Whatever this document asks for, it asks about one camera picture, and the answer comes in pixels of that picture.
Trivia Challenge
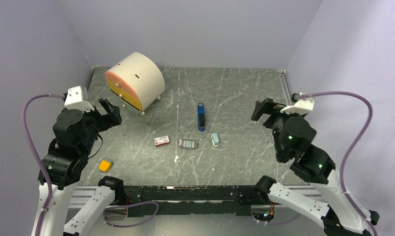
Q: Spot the aluminium frame rail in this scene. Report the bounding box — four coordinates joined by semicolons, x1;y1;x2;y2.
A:
277;69;292;105

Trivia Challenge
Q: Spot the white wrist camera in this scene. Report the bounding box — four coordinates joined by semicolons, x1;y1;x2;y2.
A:
280;92;314;116
64;86;95;113

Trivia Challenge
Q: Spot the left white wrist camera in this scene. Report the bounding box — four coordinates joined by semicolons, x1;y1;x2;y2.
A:
64;86;95;113

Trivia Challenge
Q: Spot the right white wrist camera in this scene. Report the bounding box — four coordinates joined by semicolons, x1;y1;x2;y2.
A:
280;92;314;116

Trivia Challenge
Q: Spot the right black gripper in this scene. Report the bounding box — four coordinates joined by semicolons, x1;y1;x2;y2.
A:
251;97;305;158

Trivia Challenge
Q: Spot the light blue small stapler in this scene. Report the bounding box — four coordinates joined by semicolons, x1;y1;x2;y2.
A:
211;133;220;147

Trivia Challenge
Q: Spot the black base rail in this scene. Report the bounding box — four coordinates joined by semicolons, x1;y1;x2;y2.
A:
124;185;273;217

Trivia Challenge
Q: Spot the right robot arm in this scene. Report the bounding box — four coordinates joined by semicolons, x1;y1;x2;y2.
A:
251;98;379;236

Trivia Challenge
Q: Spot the red white staple box sleeve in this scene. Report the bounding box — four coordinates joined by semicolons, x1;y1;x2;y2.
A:
154;135;170;147

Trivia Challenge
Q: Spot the cream round drawer cabinet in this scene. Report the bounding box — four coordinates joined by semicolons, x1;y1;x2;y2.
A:
105;52;165;116

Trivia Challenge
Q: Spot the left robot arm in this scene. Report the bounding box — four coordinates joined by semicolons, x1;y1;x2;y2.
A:
31;98;126;236

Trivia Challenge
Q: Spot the orange yellow small block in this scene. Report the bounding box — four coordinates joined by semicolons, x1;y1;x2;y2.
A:
98;159;113;173

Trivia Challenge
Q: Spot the staple tray with staples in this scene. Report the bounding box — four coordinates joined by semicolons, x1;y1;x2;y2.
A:
178;139;197;149

